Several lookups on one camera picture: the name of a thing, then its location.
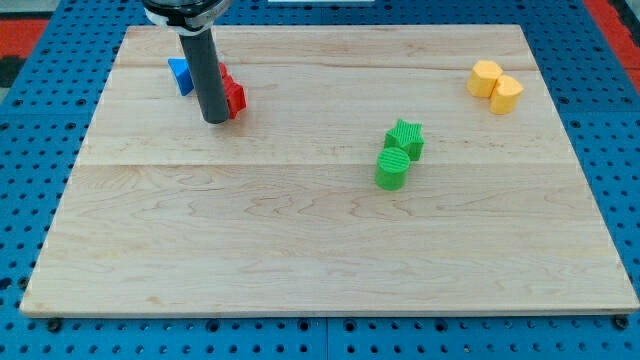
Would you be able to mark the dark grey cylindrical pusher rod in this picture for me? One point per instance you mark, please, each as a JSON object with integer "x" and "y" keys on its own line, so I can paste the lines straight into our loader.
{"x": 202, "y": 59}

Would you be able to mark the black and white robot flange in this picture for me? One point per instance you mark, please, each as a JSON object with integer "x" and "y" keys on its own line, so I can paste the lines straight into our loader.
{"x": 186, "y": 17}

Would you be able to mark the red star block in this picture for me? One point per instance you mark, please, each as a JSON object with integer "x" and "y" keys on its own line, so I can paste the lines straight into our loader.
{"x": 234, "y": 92}

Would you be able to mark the green star block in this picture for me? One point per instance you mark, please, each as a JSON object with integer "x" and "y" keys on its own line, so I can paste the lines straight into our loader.
{"x": 406, "y": 136}

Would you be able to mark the blue triangle block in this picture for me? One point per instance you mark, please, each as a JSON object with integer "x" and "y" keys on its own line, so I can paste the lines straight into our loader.
{"x": 182, "y": 75}

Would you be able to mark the light wooden board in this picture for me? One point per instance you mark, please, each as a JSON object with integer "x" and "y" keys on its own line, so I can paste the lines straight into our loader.
{"x": 277, "y": 213}

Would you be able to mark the green cylinder block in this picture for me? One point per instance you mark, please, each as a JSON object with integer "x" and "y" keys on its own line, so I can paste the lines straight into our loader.
{"x": 392, "y": 168}

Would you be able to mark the yellow hexagon block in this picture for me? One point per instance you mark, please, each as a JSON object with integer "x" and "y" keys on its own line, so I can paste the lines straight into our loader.
{"x": 483, "y": 78}

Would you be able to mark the yellow heart block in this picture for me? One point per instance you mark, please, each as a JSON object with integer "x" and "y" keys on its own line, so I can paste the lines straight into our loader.
{"x": 505, "y": 95}

